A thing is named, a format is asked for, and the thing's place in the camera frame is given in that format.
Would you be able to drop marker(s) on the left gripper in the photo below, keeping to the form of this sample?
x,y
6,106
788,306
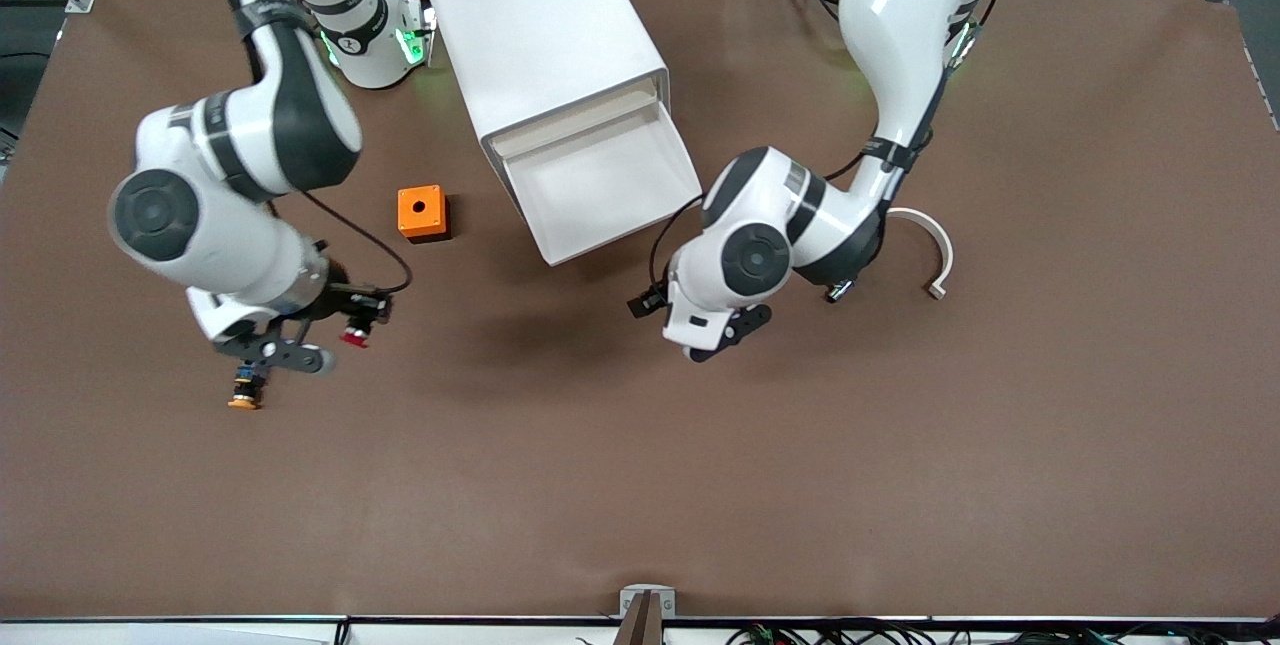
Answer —
x,y
648,302

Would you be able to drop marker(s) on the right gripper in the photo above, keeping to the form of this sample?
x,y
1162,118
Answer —
x,y
343,300

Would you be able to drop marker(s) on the orange mushroom push button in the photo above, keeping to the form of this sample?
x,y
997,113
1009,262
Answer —
x,y
245,397

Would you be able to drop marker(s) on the white plastic drawer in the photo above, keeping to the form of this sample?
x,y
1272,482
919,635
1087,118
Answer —
x,y
600,185
575,120

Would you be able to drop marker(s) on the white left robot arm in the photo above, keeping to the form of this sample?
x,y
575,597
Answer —
x,y
900,25

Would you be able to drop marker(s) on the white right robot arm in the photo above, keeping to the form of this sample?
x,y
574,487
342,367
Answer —
x,y
230,255

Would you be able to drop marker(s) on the white drawer cabinet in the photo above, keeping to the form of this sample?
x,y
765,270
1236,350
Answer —
x,y
540,25

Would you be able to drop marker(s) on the small red plug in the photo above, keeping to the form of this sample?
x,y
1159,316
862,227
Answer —
x,y
355,336

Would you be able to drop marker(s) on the chrome valve fitting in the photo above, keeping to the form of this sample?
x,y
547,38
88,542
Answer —
x,y
842,291

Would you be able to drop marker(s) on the orange box with hole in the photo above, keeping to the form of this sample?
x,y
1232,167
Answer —
x,y
410,221

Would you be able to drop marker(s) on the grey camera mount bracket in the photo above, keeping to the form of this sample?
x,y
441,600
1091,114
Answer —
x,y
647,605

